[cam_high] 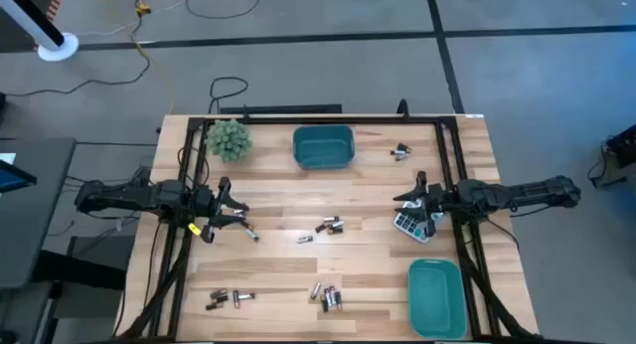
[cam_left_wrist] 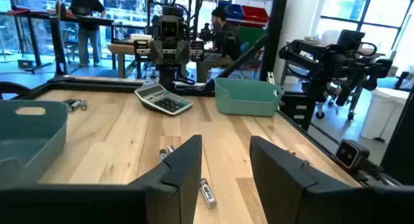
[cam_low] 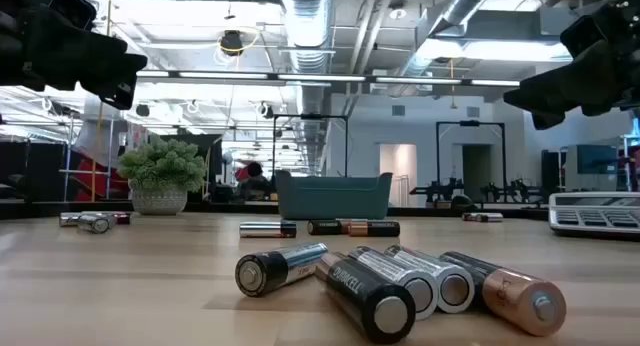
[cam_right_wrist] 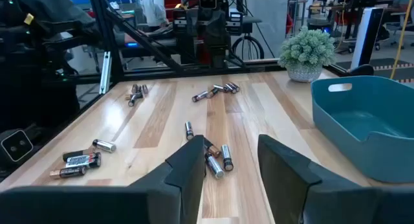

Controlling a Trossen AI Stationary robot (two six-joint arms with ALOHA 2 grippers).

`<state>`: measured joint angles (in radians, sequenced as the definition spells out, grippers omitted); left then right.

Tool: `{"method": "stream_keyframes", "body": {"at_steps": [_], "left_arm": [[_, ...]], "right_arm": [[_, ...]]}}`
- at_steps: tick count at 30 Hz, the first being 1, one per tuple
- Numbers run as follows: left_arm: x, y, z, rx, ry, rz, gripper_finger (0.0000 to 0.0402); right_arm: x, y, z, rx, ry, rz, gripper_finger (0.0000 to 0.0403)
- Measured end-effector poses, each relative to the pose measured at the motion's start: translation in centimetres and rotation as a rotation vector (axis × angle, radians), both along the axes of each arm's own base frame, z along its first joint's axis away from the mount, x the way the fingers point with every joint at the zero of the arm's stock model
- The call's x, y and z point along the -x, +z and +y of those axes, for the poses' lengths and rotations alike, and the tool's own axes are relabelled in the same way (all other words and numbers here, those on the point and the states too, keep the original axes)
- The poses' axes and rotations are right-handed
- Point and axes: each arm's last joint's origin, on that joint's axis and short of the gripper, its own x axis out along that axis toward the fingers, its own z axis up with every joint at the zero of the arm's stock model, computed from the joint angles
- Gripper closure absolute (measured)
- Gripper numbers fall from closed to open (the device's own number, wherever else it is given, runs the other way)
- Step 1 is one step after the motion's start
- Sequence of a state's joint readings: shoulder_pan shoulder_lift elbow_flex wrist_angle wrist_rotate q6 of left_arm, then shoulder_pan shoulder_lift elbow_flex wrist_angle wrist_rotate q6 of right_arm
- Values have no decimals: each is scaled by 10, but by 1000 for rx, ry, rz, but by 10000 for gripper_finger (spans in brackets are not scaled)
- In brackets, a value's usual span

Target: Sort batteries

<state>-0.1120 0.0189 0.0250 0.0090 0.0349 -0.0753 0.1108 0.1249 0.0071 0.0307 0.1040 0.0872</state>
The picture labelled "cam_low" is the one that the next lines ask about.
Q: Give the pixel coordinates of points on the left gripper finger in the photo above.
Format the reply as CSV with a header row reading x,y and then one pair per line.
x,y
125,66
117,96

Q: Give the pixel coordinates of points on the dark blue monitor screen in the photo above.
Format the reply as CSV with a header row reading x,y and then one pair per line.
x,y
597,159

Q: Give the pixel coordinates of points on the dark blue-teal plastic bin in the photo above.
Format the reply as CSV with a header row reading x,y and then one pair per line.
x,y
332,198

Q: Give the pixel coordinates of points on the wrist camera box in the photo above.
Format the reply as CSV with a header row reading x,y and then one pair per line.
x,y
582,36
72,6

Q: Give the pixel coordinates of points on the black aluminium table frame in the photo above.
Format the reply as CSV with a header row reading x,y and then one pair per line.
x,y
30,209

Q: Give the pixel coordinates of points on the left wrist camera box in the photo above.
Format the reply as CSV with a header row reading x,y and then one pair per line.
x,y
72,6

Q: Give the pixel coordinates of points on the red object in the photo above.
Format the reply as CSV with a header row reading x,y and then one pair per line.
x,y
242,174

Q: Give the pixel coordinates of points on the long white light strip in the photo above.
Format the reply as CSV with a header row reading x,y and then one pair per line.
x,y
320,78

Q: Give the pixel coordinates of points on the smooth silver ventilation duct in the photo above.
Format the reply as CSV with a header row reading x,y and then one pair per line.
x,y
460,6

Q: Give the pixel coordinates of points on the round ceiling sensor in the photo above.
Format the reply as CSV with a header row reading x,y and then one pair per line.
x,y
397,12

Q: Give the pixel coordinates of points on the person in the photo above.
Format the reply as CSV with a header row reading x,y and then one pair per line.
x,y
255,171

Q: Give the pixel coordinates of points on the white grey desk calculator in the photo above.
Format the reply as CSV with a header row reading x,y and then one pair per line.
x,y
595,218

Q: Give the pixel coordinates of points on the black background robot arm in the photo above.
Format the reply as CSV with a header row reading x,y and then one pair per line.
x,y
439,190
515,191

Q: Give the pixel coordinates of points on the green potted plant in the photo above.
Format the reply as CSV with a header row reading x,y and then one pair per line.
x,y
160,166

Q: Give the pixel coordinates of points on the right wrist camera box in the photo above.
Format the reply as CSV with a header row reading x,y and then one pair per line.
x,y
582,36

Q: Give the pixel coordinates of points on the black monitor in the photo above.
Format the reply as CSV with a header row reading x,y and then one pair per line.
x,y
212,156

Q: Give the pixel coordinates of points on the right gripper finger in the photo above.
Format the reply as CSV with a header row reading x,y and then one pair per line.
x,y
546,121
545,93

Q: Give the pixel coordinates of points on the black partition panel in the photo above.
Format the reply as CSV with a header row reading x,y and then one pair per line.
x,y
35,171

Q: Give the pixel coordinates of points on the red panel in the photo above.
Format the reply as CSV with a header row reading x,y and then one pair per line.
x,y
85,181

